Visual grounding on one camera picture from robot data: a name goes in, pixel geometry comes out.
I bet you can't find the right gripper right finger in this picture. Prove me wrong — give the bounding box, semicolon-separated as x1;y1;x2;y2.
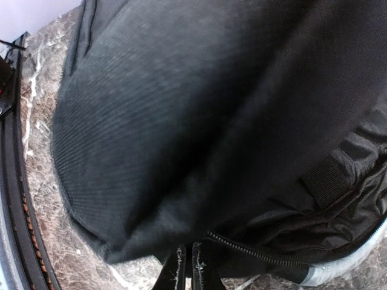
192;242;224;290

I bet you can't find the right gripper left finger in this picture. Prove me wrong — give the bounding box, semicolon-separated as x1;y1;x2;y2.
152;246;187;290

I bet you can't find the black student bag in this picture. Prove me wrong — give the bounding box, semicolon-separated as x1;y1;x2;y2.
51;1;386;286

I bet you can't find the black front rail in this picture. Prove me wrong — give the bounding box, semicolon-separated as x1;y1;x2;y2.
1;34;60;289

